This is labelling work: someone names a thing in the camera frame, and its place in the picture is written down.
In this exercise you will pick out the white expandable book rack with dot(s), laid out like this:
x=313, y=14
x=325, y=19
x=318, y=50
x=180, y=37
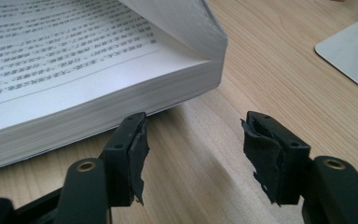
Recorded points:
x=354, y=53

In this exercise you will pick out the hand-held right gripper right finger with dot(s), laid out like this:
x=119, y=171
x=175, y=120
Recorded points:
x=276, y=155

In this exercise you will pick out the blue paperback book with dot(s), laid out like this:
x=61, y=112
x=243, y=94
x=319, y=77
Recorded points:
x=74, y=77

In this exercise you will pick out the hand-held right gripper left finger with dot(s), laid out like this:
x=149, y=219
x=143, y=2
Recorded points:
x=121, y=161

